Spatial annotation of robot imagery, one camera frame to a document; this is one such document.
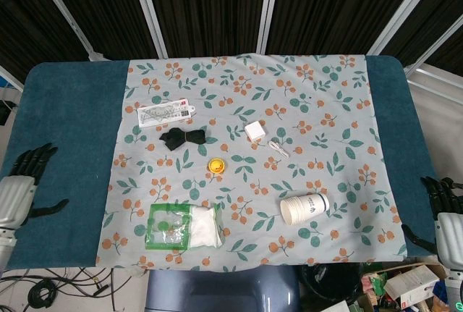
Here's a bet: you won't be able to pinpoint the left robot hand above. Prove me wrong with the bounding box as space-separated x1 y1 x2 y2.
0 143 69 228

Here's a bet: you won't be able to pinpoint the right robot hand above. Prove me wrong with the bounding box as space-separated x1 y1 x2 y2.
400 176 463 266

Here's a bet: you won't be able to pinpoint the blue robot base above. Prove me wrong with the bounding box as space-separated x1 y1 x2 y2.
145 265 301 312

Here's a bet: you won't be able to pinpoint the blue table cover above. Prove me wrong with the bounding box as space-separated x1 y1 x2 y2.
0 54 439 270

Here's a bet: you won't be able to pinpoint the white cardboard box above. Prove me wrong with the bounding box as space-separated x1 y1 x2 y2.
383 264 441 309

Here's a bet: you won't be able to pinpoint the green printed box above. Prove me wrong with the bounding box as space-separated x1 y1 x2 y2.
361 271 387 297

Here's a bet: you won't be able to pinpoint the black trash bag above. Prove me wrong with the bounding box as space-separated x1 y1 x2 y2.
298 263 362 305

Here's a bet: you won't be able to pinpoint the stack of white paper cups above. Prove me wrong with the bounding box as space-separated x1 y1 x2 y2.
279 193 331 226

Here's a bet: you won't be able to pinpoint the green clear plastic pouch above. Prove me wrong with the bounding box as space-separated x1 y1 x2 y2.
144 202 192 252

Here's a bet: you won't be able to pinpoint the white printed flat package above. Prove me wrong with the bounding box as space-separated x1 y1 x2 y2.
137 98 197 128

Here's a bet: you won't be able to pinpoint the black folded cloth bundle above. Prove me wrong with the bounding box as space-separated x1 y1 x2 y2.
158 127 211 153

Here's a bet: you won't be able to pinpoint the white powder bag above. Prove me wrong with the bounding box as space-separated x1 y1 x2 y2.
187 203 224 250

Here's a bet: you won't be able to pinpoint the floral patterned tablecloth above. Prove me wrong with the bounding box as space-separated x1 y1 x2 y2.
94 53 409 271

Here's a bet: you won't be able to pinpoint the small white square box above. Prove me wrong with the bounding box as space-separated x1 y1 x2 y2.
244 120 265 143

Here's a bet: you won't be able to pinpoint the black floor cables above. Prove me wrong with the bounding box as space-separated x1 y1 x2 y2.
0 266 133 312

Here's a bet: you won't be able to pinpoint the white coiled cable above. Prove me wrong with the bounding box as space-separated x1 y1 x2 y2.
267 138 292 159

